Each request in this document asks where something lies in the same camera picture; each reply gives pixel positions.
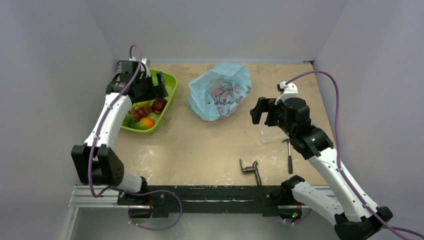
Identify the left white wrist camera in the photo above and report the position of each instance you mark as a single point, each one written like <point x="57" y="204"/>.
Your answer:
<point x="144" y="71"/>

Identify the light blue plastic bag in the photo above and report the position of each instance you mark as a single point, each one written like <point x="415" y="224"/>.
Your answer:
<point x="217" y="93"/>

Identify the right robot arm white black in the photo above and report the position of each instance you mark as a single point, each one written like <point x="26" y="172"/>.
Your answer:
<point x="352" y="213"/>

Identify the small black-handled hammer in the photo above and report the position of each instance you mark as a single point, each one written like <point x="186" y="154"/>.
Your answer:
<point x="289" y="156"/>

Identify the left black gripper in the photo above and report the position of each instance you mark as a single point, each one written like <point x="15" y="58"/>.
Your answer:
<point x="155" y="92"/>

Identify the red fake apple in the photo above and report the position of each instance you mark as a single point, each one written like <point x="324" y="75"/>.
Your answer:
<point x="158" y="105"/>

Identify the red fake grape bunch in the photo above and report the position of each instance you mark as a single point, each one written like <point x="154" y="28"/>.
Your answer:
<point x="138" y="113"/>

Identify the orange red fake mango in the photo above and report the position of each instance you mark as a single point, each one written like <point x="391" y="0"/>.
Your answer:
<point x="145" y="124"/>

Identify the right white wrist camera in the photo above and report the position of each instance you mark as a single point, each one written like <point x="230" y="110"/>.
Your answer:
<point x="286" y="90"/>

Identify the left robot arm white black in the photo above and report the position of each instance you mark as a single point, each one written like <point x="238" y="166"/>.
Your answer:
<point x="95" y="161"/>

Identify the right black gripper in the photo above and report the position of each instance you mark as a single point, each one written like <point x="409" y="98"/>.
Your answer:
<point x="268" y="112"/>

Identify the dark metal clamp bracket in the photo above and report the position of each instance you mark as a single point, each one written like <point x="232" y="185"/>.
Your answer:
<point x="253" y="169"/>

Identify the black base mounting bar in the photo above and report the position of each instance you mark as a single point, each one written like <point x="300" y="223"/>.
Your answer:
<point x="162" y="200"/>

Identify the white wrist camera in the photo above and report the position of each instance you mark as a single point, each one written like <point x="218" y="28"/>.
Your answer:
<point x="286" y="90"/>
<point x="144" y="71"/>

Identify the clear plastic screw box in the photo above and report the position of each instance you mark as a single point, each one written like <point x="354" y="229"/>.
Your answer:
<point x="271" y="134"/>

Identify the yellow fake banana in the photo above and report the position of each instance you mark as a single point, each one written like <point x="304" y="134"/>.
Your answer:
<point x="142" y="104"/>

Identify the green fake lime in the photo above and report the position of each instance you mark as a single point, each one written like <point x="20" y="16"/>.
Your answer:
<point x="154" y="116"/>

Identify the green fake leafy vegetable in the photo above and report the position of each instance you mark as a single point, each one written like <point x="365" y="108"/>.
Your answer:
<point x="130" y="121"/>

